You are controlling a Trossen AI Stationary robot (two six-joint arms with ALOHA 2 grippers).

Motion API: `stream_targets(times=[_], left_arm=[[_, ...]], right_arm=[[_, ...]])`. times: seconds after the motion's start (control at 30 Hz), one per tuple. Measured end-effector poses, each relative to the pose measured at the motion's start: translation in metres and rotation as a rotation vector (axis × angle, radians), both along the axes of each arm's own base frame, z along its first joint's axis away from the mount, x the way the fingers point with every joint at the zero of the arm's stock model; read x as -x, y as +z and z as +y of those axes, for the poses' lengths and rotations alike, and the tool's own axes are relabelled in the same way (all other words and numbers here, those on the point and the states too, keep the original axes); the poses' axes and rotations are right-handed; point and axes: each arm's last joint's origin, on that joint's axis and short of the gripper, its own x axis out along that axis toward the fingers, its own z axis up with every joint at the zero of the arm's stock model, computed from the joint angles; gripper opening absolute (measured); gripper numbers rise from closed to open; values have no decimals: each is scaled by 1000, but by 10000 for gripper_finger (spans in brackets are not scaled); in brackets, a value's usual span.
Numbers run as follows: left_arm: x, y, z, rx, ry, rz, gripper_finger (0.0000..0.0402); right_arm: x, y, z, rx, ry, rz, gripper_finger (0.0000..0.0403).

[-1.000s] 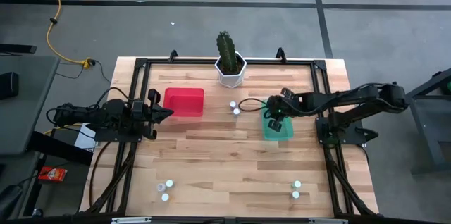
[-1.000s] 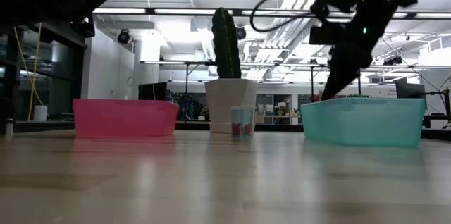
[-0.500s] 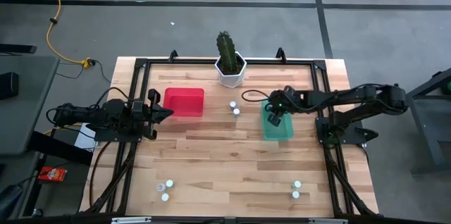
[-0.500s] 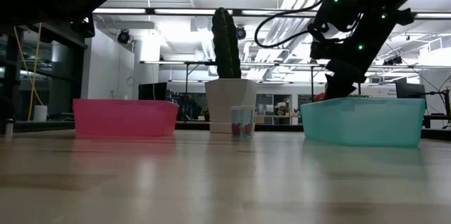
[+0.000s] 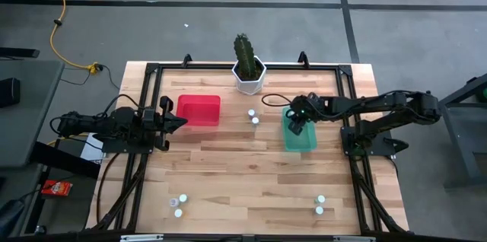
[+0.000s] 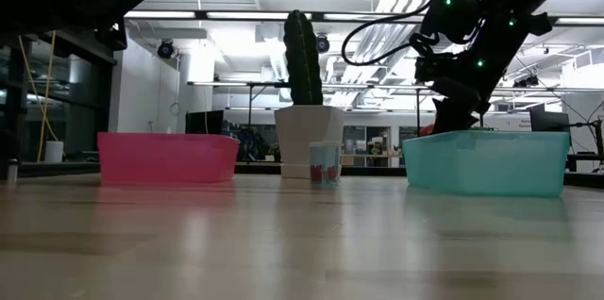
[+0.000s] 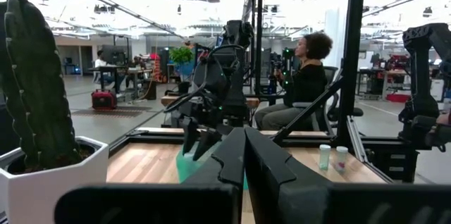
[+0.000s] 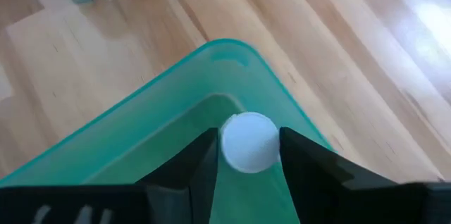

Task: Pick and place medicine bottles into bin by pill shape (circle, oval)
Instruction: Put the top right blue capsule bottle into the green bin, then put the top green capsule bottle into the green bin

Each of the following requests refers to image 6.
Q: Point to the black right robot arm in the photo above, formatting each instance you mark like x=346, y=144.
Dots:
x=500, y=31

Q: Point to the teal translucent plastic bin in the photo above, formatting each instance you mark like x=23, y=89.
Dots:
x=486, y=163

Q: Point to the pink translucent plastic bin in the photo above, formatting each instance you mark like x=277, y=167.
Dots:
x=165, y=158

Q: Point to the white cylindrical bin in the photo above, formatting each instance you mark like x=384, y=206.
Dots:
x=53, y=151

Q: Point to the black computer monitor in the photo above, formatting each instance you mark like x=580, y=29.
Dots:
x=547, y=121
x=204, y=122

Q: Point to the clear plastic cup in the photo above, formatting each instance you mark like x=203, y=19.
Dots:
x=324, y=158

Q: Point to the black tripod stand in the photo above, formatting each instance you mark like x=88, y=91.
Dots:
x=599, y=139

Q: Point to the black ceiling spotlight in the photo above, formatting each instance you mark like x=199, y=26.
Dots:
x=165, y=49
x=323, y=44

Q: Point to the white hexagonal plant pot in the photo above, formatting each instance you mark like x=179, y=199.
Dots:
x=302, y=135

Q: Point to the tall green cactus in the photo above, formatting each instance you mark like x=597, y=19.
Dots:
x=302, y=64

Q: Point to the small grey cylinder post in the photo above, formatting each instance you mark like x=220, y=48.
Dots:
x=11, y=170

